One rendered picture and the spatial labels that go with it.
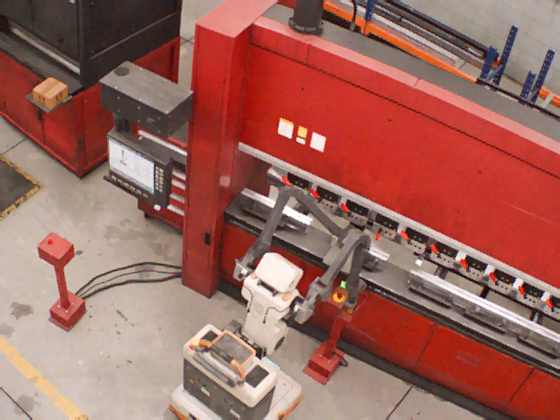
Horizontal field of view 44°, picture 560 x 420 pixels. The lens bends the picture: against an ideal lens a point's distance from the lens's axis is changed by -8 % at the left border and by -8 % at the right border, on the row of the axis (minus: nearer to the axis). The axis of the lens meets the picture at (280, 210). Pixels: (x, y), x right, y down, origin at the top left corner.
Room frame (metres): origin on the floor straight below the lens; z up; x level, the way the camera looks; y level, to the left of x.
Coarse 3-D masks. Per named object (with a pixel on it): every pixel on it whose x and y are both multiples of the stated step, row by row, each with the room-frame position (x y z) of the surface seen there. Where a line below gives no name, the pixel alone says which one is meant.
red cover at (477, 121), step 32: (256, 32) 3.44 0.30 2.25; (288, 32) 3.41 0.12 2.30; (320, 64) 3.30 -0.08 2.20; (352, 64) 3.24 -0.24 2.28; (384, 64) 3.27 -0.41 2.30; (384, 96) 3.17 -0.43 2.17; (416, 96) 3.11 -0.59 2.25; (448, 96) 3.11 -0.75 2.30; (480, 128) 2.98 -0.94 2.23; (512, 128) 2.95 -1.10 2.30; (544, 160) 2.85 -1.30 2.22
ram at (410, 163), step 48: (288, 96) 3.37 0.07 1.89; (336, 96) 3.28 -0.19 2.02; (288, 144) 3.36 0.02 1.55; (336, 144) 3.26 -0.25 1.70; (384, 144) 3.16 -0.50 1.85; (432, 144) 3.08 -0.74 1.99; (480, 144) 2.99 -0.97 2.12; (336, 192) 3.23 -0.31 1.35; (384, 192) 3.14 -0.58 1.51; (432, 192) 3.04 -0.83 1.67; (480, 192) 2.96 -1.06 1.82; (528, 192) 2.87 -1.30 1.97; (480, 240) 2.92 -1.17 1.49; (528, 240) 2.83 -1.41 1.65
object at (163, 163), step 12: (108, 132) 3.14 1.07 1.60; (120, 132) 3.19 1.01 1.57; (108, 144) 3.12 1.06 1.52; (132, 144) 3.07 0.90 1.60; (144, 144) 3.12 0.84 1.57; (108, 156) 3.13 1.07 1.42; (156, 156) 3.01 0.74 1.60; (168, 156) 3.05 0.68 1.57; (108, 168) 3.13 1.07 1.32; (156, 168) 2.98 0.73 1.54; (168, 168) 2.97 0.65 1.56; (120, 180) 3.09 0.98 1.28; (156, 180) 2.98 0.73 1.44; (168, 180) 2.97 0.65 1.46; (144, 192) 3.01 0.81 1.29; (156, 192) 2.98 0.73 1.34; (168, 192) 2.98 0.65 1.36; (168, 204) 2.98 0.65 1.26
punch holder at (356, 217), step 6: (348, 204) 3.20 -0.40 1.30; (354, 204) 3.19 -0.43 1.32; (354, 210) 3.18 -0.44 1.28; (360, 210) 3.17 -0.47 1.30; (366, 210) 3.16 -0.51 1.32; (354, 216) 3.18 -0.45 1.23; (360, 216) 3.17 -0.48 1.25; (366, 216) 3.16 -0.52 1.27; (354, 222) 3.17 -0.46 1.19; (360, 222) 3.16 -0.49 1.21
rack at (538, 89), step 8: (552, 56) 4.81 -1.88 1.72; (544, 64) 4.85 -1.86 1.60; (528, 72) 4.43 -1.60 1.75; (544, 72) 4.84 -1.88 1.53; (528, 80) 4.42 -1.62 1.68; (536, 80) 4.84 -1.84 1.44; (528, 88) 4.41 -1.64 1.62; (536, 88) 4.82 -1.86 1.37; (544, 88) 4.81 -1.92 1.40; (536, 96) 4.82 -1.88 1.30; (544, 96) 4.76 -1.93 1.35; (552, 96) 4.72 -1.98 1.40; (544, 104) 4.58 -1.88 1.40
